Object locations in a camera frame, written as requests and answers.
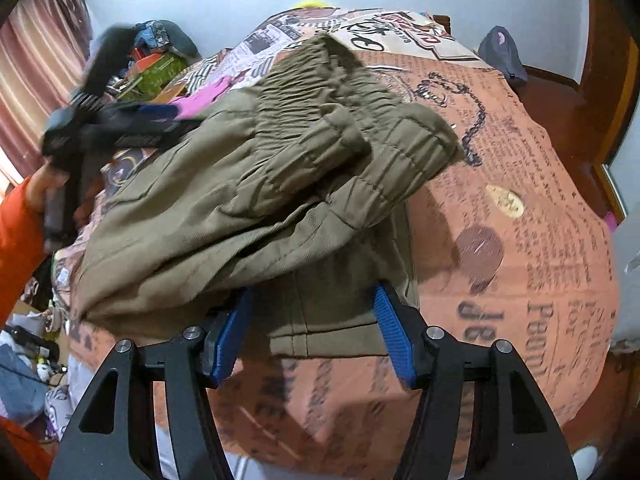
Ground newspaper print bedspread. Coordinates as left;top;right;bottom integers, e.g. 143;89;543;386
52;6;622;480

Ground pink striped curtain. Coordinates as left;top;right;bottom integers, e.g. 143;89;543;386
1;0;92;177

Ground olive green pants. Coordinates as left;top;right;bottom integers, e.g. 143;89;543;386
72;34;461;359

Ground orange sleeve left forearm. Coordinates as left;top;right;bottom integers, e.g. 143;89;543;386
0;176;44;324

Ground left hand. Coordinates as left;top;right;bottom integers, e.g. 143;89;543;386
22;156;104;229

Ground grey backpack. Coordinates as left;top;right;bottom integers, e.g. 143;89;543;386
477;26;528;88

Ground pink folded garment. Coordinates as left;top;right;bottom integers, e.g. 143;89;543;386
171;76;233;119

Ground yellow foam tube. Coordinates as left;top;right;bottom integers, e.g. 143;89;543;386
294;0;332;9

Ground pink slipper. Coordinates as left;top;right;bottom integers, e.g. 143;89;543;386
603;211;618;232

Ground pile of clothes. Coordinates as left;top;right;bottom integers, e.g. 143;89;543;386
134;20;202;63

